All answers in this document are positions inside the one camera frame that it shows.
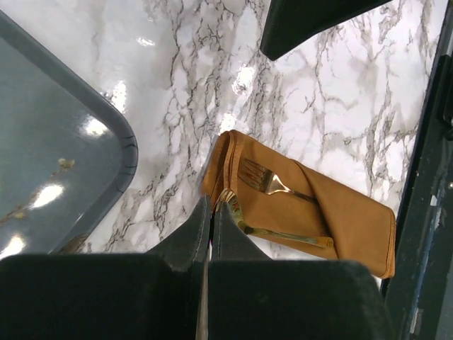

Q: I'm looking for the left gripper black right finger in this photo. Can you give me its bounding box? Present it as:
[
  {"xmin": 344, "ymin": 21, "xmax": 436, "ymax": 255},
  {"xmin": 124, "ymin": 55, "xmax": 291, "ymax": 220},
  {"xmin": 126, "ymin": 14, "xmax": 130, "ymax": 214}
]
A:
[{"xmin": 207, "ymin": 203, "xmax": 394, "ymax": 339}]

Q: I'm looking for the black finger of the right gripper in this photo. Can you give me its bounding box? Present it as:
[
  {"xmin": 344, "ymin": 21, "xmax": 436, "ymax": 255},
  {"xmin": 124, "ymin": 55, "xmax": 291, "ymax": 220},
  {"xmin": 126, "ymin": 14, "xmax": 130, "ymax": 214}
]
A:
[{"xmin": 260, "ymin": 0, "xmax": 388, "ymax": 61}]

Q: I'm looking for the teal floral serving tray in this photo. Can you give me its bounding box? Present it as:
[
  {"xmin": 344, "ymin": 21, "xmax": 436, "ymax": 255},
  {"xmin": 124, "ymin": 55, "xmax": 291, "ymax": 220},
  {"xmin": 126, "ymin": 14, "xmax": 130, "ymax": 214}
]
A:
[{"xmin": 1, "ymin": 14, "xmax": 138, "ymax": 257}]

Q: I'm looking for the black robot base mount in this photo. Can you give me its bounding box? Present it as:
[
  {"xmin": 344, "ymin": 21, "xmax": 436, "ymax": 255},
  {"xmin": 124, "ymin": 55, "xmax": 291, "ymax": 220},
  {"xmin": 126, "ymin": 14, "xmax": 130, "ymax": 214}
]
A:
[{"xmin": 382, "ymin": 1, "xmax": 452, "ymax": 339}]

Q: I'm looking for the gold spoon with flower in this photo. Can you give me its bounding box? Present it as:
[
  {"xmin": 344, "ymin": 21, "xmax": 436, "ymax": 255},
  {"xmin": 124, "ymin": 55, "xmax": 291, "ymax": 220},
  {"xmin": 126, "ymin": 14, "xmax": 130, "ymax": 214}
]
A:
[{"xmin": 214, "ymin": 188, "xmax": 334, "ymax": 249}]

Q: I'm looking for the copper fork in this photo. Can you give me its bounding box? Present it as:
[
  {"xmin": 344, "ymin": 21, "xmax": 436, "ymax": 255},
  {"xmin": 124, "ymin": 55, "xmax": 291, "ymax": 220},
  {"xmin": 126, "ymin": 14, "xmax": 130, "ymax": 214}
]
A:
[{"xmin": 238, "ymin": 158, "xmax": 318, "ymax": 205}]

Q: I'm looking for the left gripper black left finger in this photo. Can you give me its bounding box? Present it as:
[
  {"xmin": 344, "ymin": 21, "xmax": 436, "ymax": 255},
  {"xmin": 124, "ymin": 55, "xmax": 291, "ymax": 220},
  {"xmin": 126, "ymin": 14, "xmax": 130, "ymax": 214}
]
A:
[{"xmin": 1, "ymin": 197, "xmax": 210, "ymax": 339}]

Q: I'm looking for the orange-brown cloth napkin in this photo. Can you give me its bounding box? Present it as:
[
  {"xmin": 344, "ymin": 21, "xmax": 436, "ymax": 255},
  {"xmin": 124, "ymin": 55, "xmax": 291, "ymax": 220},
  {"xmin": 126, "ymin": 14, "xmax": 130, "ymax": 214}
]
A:
[{"xmin": 202, "ymin": 130, "xmax": 396, "ymax": 279}]

